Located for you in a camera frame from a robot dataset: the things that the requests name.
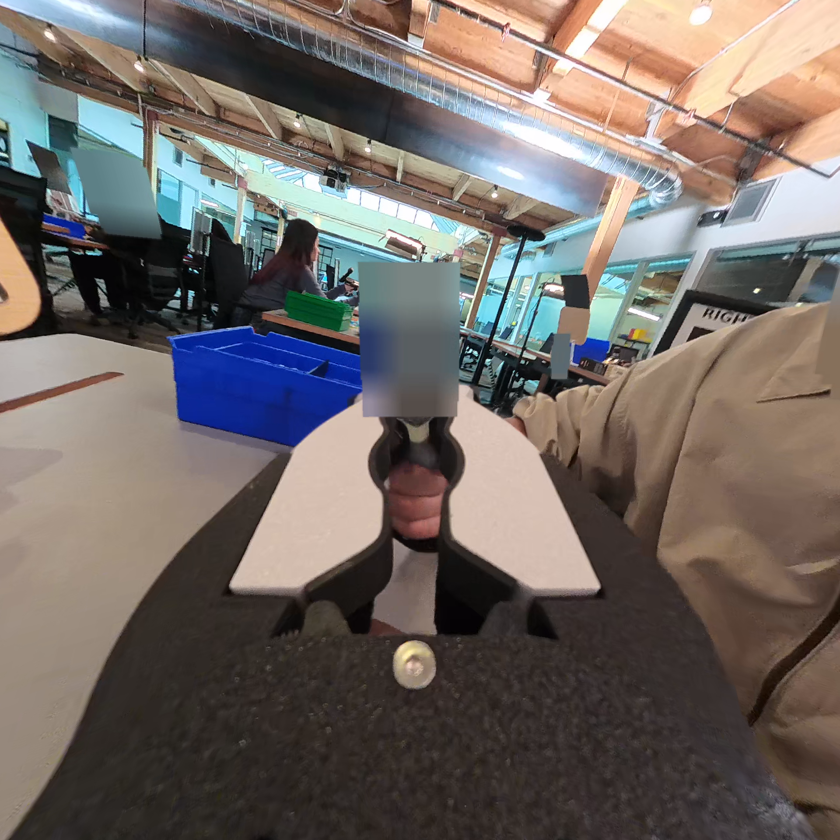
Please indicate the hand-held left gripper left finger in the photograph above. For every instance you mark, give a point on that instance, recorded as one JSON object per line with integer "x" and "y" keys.
{"x": 315, "y": 525}

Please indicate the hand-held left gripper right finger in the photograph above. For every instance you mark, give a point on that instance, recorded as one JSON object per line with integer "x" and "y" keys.
{"x": 519, "y": 525}

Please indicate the blue bin with black divider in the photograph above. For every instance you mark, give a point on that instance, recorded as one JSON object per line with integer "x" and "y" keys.
{"x": 256, "y": 381}

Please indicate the person's right hand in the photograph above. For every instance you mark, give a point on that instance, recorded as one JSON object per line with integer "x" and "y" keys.
{"x": 418, "y": 505}

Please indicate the wooden side table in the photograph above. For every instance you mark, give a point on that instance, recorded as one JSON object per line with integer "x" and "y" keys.
{"x": 309, "y": 328}

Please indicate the green crate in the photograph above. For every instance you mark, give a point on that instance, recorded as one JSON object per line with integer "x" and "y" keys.
{"x": 318, "y": 310}

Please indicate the black office chair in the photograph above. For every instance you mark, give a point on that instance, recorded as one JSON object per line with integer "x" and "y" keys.
{"x": 223, "y": 269}

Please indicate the printed tag sign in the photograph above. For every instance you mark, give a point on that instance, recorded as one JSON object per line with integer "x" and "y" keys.
{"x": 709, "y": 322}

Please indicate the black floor lamp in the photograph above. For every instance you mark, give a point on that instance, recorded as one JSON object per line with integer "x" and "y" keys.
{"x": 525, "y": 231}

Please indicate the instruction board on white stand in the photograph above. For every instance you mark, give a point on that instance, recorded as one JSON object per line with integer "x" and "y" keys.
{"x": 16, "y": 282}

